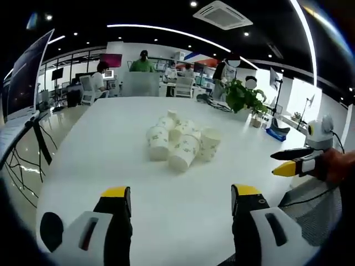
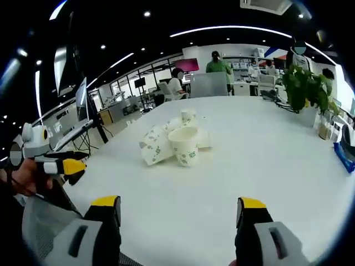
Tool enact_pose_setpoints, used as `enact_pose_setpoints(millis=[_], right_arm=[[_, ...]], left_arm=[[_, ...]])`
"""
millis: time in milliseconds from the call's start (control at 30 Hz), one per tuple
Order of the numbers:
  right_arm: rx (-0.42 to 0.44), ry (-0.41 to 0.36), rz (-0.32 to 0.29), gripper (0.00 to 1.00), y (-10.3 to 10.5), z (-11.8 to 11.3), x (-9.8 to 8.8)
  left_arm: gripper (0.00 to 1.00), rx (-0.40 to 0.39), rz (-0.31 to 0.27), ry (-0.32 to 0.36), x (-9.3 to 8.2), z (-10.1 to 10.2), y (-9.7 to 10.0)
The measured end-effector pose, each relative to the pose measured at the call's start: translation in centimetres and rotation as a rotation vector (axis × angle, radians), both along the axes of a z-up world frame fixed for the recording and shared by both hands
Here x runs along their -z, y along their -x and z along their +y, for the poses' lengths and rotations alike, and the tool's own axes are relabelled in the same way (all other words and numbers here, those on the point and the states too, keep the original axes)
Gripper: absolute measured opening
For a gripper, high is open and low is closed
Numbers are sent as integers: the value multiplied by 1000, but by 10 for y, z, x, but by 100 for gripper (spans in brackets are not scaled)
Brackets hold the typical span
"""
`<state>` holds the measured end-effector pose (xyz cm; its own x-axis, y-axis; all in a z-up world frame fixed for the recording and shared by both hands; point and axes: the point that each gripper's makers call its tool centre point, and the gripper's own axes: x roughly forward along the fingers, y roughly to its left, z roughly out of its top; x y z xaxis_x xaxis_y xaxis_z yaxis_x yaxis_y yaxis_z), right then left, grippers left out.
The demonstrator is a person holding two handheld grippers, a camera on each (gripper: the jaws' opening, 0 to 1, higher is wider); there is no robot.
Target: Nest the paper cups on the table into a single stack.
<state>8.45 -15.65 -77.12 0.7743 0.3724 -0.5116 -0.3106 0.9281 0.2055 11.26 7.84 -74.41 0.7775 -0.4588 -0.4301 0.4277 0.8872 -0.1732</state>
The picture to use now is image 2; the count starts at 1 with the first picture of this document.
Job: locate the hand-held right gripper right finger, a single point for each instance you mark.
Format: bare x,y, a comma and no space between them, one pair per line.
266,235

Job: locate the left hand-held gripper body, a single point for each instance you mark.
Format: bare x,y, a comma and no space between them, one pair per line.
34,142

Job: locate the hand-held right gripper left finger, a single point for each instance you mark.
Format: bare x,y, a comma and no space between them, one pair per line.
91,235

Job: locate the large paper cup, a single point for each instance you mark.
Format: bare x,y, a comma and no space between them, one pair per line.
154,147

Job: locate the green print paper cup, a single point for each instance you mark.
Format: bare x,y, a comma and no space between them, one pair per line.
185,149

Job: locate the small paper cup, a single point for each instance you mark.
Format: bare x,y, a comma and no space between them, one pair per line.
188,115

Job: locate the person's left hand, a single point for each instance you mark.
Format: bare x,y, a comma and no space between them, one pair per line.
29,177

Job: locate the black monitor stand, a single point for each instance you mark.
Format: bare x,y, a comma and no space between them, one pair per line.
97,119

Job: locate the grey mesh office chair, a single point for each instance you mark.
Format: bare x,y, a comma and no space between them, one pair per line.
41,221

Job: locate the computer monitor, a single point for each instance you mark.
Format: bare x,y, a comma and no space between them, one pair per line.
81,99

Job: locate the white table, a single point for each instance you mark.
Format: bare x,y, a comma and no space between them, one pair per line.
222,180

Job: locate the blue packet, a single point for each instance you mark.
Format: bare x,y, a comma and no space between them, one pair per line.
342,156

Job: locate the glass jar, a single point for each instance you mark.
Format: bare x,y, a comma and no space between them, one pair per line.
324,126

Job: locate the black round object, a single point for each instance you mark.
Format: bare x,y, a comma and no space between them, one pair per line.
349,142

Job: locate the pink screen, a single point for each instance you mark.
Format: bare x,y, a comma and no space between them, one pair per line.
187,65

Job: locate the white office chair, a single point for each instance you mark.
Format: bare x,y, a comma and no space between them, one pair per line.
267,83

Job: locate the green potted plant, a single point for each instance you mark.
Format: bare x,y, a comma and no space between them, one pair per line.
303,86

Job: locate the ceiling air conditioner unit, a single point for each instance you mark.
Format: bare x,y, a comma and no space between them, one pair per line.
264,5

